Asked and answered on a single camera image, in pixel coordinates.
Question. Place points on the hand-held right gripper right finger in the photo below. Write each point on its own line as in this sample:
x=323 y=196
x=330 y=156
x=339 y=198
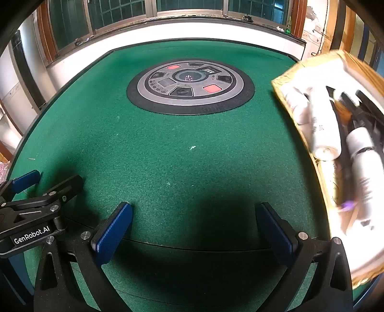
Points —
x=276 y=234

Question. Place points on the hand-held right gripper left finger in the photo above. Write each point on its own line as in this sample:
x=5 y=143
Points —
x=114 y=231

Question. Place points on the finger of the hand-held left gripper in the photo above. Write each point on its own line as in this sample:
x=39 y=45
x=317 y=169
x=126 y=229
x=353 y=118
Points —
x=25 y=181
x=69 y=186

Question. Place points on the small white pill bottle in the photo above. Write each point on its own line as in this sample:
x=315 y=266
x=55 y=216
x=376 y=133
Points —
x=364 y=171

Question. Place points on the white bottle grey print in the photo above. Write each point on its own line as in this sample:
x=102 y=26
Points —
x=325 y=129

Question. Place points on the yellow cardboard tray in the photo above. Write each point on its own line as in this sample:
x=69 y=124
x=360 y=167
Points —
x=300 y=71

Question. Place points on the standing air conditioner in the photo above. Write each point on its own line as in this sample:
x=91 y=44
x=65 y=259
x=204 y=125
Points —
x=24 y=72

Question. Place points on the round table control panel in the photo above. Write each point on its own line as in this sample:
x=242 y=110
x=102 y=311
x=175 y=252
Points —
x=192 y=96

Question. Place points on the wooden framed window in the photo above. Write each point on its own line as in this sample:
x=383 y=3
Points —
x=72 y=24

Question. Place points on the small green sill object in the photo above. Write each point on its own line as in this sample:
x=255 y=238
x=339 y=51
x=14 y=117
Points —
x=288 y=30

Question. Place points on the small white sill object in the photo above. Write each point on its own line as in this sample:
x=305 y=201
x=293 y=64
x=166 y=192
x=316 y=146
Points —
x=280 y=29

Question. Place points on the small black sill object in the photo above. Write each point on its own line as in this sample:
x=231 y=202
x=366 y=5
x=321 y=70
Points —
x=247 y=18

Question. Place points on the white wall switch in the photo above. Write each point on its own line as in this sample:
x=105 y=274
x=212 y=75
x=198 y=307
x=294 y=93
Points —
x=317 y=28

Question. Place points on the golden wall panel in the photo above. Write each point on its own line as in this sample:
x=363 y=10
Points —
x=349 y=30

